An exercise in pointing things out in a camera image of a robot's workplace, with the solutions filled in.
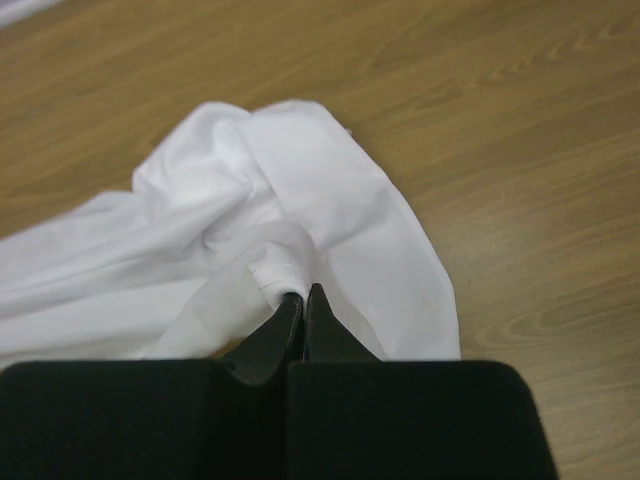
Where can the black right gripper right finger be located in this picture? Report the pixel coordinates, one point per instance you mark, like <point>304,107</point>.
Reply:
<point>353,416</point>

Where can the white t shirt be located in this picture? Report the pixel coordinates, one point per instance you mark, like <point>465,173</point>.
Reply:
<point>231,212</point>

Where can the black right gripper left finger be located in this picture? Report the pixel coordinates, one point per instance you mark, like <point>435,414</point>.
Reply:
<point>154,419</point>

